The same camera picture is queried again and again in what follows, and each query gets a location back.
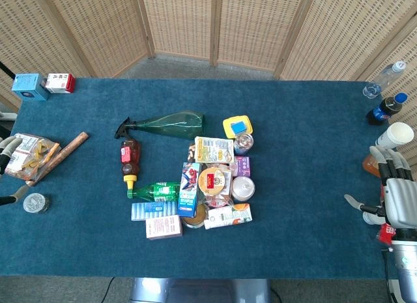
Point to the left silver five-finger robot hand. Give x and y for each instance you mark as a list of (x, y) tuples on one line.
[(7, 151)]

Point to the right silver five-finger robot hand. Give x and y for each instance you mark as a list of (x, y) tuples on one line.
[(402, 202)]

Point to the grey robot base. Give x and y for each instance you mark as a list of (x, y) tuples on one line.
[(198, 291)]

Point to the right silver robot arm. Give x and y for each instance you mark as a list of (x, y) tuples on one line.
[(407, 267)]

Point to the cola bottle with blue cap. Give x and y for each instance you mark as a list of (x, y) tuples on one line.
[(384, 109)]

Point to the brown sauce bottle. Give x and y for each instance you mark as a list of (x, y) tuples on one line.
[(130, 156)]

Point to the clear plastic water bottle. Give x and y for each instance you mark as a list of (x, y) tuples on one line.
[(384, 78)]

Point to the green plastic soda bottle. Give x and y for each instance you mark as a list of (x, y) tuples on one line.
[(156, 190)]

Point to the green plastic spray bottle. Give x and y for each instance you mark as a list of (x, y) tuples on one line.
[(172, 125)]

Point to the clear plastic snack bag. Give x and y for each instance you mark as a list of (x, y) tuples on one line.
[(31, 156)]

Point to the red packet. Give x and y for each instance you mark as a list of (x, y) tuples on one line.
[(386, 234)]

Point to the orange packet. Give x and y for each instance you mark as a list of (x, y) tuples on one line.
[(369, 166)]

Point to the copper brown rod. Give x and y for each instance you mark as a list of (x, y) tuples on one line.
[(65, 151)]

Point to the small round grey-lidded jar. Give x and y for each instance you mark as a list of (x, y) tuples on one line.
[(36, 203)]

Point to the white paper cup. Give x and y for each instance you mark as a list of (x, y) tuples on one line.
[(395, 135)]

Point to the light blue cardboard box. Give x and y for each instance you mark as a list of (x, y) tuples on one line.
[(29, 86)]

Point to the white and red box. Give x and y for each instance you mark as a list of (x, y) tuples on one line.
[(60, 83)]

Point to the blue table cloth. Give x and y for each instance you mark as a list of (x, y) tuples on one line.
[(293, 185)]

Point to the blue and white striped box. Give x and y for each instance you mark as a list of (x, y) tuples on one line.
[(153, 211)]

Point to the round silver tin can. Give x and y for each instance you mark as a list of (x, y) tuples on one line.
[(243, 188)]

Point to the purple and white box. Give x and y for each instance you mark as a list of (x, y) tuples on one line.
[(242, 166)]

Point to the silver drink can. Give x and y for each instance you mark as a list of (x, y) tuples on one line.
[(243, 142)]

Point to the pink and white box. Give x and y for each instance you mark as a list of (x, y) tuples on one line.
[(163, 227)]

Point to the white and orange juice carton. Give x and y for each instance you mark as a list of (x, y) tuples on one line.
[(228, 216)]

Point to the clear plastic food package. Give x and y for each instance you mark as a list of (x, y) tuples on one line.
[(221, 201)]

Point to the yellow container with blue sponge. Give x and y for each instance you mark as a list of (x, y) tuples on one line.
[(238, 125)]

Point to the dark snack packet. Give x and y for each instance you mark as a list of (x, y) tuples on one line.
[(191, 153)]

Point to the blue cartoon toothpaste box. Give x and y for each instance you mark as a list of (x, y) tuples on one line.
[(189, 189)]

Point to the white and yellow nut box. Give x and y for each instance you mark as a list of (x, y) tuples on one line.
[(213, 150)]

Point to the wicker folding screen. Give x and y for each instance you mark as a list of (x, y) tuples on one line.
[(254, 26)]

